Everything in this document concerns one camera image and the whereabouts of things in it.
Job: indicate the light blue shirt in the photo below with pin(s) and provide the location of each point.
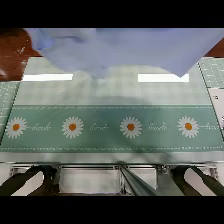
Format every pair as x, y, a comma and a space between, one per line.
133, 46

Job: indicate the silver frame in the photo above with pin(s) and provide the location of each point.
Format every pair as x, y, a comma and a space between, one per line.
100, 180

